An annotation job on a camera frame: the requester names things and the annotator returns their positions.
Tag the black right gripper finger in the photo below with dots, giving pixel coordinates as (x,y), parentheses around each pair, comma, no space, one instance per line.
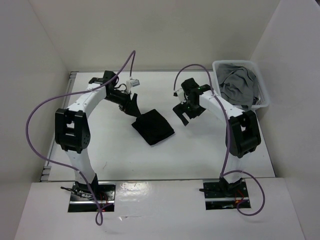
(183,119)
(179,108)

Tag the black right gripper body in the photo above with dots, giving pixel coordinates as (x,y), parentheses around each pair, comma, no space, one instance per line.
(193,110)

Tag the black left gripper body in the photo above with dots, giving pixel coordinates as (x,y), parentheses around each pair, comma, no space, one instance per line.
(119,98)

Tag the black skirt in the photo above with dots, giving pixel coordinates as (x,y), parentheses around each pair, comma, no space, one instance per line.
(153,127)

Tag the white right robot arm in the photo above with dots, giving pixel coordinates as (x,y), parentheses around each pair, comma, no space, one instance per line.
(242,134)

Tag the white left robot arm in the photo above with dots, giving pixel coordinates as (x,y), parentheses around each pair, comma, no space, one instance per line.
(72,130)

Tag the grey skirt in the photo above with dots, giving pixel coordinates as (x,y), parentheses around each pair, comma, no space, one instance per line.
(238,85)

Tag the white perforated plastic basket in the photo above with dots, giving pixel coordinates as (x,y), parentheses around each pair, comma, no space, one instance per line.
(263,96)

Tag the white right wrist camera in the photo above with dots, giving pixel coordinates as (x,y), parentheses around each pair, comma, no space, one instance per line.
(180,94)

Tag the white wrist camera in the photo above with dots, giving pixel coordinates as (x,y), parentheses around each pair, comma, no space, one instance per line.
(180,94)
(131,83)

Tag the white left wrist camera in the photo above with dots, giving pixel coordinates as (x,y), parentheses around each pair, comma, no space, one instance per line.
(131,83)

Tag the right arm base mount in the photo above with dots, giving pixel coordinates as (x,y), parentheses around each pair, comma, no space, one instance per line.
(219,196)

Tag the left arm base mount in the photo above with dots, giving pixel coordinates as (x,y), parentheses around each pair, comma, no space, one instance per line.
(83,201)

